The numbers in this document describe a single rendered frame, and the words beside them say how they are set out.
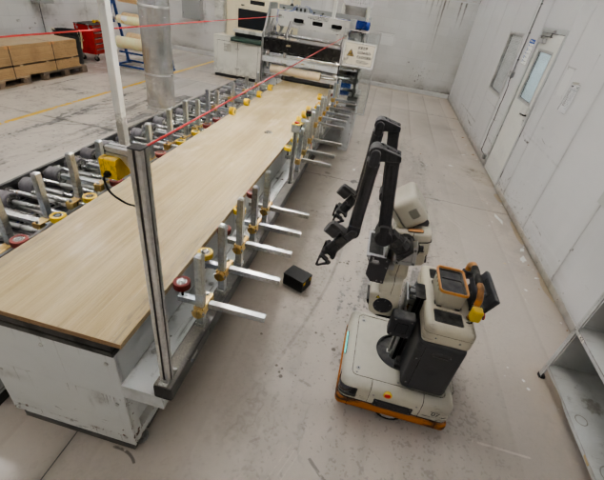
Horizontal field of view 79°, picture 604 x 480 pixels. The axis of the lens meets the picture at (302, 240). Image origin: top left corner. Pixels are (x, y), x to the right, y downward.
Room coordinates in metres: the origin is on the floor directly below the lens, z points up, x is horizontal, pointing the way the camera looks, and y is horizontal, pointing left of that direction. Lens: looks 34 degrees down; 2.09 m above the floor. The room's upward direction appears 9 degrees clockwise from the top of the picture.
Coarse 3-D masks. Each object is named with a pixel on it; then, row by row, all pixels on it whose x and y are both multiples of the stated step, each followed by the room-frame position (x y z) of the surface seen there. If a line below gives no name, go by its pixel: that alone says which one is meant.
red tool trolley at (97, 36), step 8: (80, 24) 9.51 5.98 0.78; (88, 24) 9.48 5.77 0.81; (96, 24) 9.78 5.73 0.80; (88, 32) 9.51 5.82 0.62; (96, 32) 9.67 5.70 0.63; (88, 40) 9.51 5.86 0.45; (96, 40) 9.60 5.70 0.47; (88, 48) 9.51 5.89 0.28; (96, 48) 9.55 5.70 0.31; (96, 56) 9.56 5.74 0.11
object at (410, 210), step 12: (396, 192) 1.65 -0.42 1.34; (408, 192) 1.59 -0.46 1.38; (420, 192) 1.66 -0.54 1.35; (396, 204) 1.54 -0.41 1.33; (408, 204) 1.52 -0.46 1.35; (420, 204) 1.52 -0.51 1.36; (396, 216) 1.52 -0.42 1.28; (408, 216) 1.51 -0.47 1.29; (420, 216) 1.51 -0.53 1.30; (408, 228) 1.51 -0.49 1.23
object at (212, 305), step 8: (184, 296) 1.25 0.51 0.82; (192, 296) 1.25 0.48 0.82; (192, 304) 1.23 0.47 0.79; (216, 304) 1.23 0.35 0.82; (224, 304) 1.24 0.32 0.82; (232, 312) 1.21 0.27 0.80; (240, 312) 1.20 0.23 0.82; (248, 312) 1.21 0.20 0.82; (256, 312) 1.22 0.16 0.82; (256, 320) 1.19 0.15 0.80; (264, 320) 1.19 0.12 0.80
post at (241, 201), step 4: (240, 200) 1.68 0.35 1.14; (244, 200) 1.69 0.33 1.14; (240, 204) 1.68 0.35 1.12; (244, 204) 1.69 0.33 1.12; (240, 208) 1.68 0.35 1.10; (244, 208) 1.70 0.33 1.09; (236, 212) 1.68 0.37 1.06; (240, 212) 1.68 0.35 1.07; (244, 212) 1.70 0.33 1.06; (236, 216) 1.68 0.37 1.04; (240, 216) 1.68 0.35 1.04; (244, 216) 1.70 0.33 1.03; (236, 220) 1.68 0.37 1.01; (240, 220) 1.68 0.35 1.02; (244, 220) 1.71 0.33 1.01; (236, 224) 1.68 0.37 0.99; (240, 224) 1.68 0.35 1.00; (244, 224) 1.71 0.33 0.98; (236, 228) 1.68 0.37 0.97; (240, 228) 1.68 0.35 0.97; (236, 232) 1.68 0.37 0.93; (240, 232) 1.68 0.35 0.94; (236, 236) 1.68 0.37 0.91; (240, 236) 1.68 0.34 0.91; (236, 240) 1.68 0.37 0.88; (240, 240) 1.68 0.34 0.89; (236, 244) 1.68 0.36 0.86; (240, 244) 1.68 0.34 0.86; (236, 256) 1.68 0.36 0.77; (240, 256) 1.68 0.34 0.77; (236, 260) 1.68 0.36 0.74; (240, 260) 1.68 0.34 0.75
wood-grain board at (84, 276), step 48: (288, 96) 5.13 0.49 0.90; (192, 144) 2.95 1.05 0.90; (240, 144) 3.12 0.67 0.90; (192, 192) 2.11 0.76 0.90; (240, 192) 2.22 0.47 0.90; (48, 240) 1.40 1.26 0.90; (96, 240) 1.46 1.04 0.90; (192, 240) 1.59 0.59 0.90; (0, 288) 1.05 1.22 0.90; (48, 288) 1.09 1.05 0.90; (96, 288) 1.13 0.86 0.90; (144, 288) 1.18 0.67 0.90; (96, 336) 0.89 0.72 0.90
